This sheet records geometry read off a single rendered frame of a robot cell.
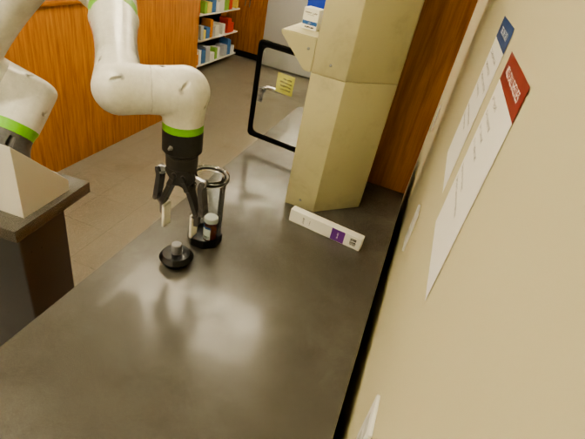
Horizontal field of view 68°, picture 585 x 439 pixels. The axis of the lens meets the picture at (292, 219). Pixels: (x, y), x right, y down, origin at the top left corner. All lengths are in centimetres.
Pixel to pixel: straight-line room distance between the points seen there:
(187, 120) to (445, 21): 101
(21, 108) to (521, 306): 139
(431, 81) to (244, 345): 114
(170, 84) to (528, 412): 85
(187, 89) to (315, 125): 58
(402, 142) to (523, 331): 154
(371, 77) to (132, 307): 94
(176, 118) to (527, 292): 82
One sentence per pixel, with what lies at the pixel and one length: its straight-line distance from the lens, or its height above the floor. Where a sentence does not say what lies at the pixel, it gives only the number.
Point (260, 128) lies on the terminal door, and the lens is 188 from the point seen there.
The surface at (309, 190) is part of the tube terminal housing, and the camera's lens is 151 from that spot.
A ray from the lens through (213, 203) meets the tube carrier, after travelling 121.
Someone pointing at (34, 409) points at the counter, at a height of 94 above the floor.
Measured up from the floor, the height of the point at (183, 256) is 98.
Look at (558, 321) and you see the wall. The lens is 23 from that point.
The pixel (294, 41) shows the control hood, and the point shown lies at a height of 148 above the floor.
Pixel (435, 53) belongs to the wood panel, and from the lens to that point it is 168.
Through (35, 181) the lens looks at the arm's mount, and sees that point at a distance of 144.
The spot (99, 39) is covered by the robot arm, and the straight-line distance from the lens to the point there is 110.
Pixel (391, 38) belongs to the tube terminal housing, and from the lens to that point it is 140.
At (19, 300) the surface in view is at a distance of 173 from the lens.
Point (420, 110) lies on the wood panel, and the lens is 173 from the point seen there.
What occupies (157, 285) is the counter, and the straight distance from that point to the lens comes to 118.
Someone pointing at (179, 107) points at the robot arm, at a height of 141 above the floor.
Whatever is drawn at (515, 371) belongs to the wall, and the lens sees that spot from 25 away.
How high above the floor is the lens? 176
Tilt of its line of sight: 33 degrees down
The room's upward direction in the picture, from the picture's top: 12 degrees clockwise
